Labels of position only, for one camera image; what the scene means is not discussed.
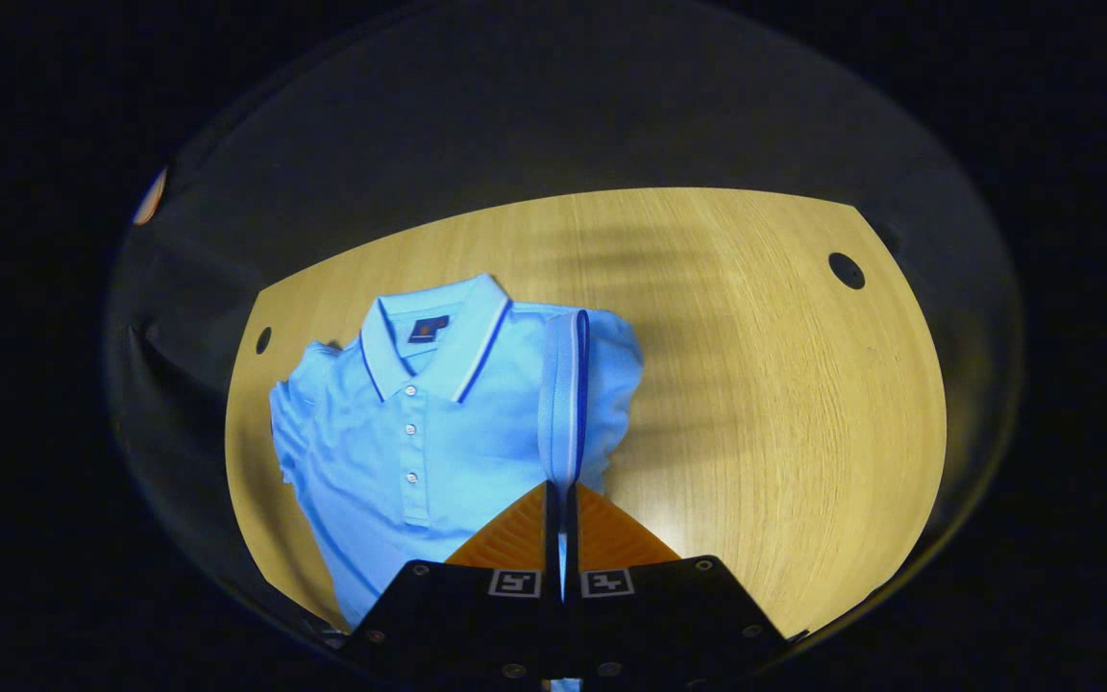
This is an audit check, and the light blue T-shirt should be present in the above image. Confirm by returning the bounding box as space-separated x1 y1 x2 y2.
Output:
269 273 646 692

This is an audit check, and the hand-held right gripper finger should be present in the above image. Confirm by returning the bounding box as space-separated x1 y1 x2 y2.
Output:
340 481 566 688
565 482 809 688

